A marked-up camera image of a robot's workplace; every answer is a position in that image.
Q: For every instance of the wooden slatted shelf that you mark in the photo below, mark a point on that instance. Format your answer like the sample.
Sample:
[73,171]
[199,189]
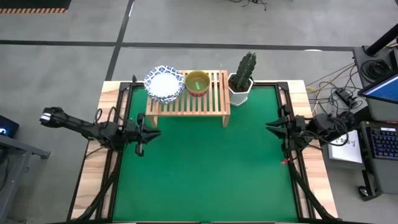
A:
[186,114]

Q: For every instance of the black caster wheel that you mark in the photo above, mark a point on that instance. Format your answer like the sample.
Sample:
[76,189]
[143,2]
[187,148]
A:
[363,191]

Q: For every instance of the black computer keyboard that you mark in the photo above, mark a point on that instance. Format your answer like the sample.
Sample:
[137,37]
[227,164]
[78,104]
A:
[385,143]

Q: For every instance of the small red tag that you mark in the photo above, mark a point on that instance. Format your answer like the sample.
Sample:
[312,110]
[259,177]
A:
[285,161]

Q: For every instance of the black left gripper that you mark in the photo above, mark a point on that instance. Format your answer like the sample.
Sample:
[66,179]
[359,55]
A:
[138,137]

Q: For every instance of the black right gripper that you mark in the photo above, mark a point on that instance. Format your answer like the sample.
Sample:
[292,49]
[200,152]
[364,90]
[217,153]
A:
[297,132]

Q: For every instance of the black power adapter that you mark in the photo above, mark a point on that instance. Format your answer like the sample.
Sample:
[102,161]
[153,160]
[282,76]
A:
[343,95]

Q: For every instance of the white hexagonal plant pot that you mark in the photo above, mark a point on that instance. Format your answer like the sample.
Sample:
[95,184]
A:
[239,98]

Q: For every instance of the green table mat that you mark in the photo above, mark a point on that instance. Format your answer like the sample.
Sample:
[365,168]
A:
[202,171]

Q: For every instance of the green cactus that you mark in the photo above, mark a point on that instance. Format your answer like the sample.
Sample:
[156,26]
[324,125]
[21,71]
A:
[245,70]

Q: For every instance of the black device with blue light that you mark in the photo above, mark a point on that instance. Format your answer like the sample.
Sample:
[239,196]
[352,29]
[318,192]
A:
[9,126]

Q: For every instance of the green plastic bowl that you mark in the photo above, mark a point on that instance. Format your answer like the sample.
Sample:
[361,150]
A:
[198,82]

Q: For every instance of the computer monitor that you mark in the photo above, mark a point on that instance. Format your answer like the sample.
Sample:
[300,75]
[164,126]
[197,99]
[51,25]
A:
[385,90]

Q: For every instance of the gray computer cart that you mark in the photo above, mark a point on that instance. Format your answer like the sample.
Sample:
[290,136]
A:
[382,180]

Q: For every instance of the black mat with hazard stripes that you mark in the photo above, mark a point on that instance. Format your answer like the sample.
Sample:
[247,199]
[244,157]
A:
[31,10]

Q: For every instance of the gray metal desk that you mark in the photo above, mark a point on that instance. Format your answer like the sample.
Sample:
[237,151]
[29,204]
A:
[18,146]

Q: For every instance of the red plastic bowl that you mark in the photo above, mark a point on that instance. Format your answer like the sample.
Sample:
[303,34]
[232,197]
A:
[199,94]

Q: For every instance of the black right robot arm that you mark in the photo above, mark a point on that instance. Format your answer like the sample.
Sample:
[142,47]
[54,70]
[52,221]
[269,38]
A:
[329,127]

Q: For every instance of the white paper sheet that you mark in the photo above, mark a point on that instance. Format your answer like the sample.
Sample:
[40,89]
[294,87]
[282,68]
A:
[346,152]

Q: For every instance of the black monitor pole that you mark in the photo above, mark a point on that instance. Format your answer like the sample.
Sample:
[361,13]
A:
[382,42]

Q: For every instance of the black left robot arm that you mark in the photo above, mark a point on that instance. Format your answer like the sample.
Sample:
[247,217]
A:
[77,127]

